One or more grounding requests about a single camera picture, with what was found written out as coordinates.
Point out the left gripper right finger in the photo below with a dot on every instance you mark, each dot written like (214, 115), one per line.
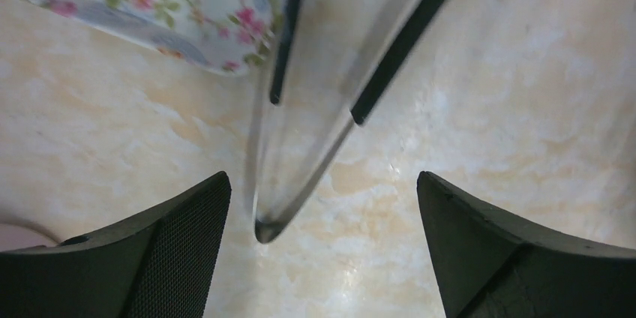
(489, 262)

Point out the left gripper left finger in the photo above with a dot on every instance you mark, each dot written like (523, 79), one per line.
(156, 263)

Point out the black metal tongs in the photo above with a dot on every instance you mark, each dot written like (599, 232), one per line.
(308, 109)

